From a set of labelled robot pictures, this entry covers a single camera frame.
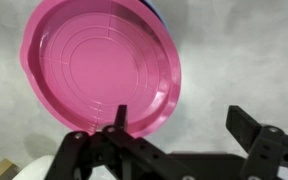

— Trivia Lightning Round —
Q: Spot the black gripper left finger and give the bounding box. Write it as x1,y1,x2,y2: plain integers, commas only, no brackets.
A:
43,104,199,180

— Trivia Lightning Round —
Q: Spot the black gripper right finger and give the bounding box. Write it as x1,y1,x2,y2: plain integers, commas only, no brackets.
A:
225,104,288,180

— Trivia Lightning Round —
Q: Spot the pink plastic plate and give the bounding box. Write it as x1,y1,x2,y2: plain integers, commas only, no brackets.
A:
19,0,182,139

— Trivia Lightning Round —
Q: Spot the blue plastic bowl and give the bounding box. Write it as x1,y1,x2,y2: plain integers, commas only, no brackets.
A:
140,0,167,27

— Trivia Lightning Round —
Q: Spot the white cup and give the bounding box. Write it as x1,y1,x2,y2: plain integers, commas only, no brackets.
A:
12,154,57,180

